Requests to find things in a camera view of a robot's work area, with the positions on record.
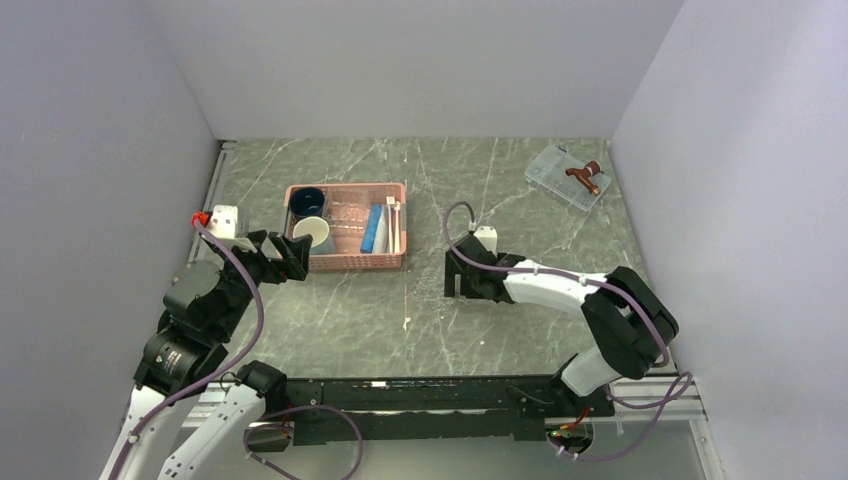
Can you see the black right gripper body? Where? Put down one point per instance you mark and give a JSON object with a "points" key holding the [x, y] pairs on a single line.
{"points": [[500, 256]]}

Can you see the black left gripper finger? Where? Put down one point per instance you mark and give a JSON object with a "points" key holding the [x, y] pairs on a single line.
{"points": [[300, 248], [286, 261]]}

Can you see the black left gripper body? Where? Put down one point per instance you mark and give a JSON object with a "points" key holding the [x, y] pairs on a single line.
{"points": [[241, 286]]}

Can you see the light blue mug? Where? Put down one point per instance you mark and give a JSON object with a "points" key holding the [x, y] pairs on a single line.
{"points": [[319, 229]]}

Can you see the dark blue mug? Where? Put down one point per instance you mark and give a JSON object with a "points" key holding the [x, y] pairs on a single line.
{"points": [[307, 202]]}

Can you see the pink plastic perforated basket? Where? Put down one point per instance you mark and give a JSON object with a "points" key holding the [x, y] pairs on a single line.
{"points": [[347, 255]]}

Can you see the clear textured plastic tray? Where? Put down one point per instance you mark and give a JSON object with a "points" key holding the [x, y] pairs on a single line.
{"points": [[347, 211]]}

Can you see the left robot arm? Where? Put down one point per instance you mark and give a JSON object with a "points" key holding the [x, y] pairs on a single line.
{"points": [[202, 309]]}

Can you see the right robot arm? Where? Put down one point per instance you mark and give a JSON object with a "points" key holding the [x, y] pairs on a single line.
{"points": [[475, 310]]}

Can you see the blue toothpaste tube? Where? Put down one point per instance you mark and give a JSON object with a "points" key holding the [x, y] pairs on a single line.
{"points": [[368, 237]]}

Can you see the white toothbrush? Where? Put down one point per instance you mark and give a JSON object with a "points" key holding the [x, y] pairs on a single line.
{"points": [[397, 227], [390, 214]]}

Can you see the clear plastic organizer box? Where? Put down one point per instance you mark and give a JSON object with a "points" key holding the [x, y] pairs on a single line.
{"points": [[547, 172]]}

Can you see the brown copper faucet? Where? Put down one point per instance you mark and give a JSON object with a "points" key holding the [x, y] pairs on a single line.
{"points": [[583, 176]]}

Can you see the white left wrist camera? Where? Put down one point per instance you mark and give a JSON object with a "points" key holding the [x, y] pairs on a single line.
{"points": [[228, 222]]}

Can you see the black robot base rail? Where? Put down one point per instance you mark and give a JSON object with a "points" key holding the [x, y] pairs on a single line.
{"points": [[521, 407]]}

